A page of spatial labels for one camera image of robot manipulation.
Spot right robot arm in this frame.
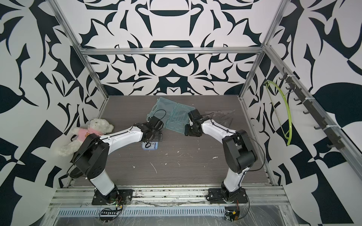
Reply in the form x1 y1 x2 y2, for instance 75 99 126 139
185 109 258 198

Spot black hook rack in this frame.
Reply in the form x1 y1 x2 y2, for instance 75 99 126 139
280 67 345 150

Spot clear triangle ruler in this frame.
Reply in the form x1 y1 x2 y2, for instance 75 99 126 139
215 117 233 128
204 110 235 121

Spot aluminium frame rail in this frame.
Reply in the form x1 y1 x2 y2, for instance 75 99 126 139
49 184 290 207

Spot blue geometry set case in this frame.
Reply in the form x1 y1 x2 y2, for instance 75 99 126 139
141 141 158 151

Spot teal ruler set case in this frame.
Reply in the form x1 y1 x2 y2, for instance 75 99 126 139
146 97 195 134

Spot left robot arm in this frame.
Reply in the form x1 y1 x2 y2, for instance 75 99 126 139
70 116 164 204

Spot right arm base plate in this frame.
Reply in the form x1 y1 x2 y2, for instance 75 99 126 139
206 188 248 204

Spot black yellow connector right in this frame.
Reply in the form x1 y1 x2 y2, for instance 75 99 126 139
224 207 240 222

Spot white teddy bear pink shirt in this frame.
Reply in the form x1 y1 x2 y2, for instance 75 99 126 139
56 119 114 157

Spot black glasses case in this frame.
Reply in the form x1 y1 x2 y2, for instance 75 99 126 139
69 168 84 179

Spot green tube on wall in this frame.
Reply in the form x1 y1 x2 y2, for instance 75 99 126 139
264 80 293 146

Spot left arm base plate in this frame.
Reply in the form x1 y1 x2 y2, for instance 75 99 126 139
91 188 133 206

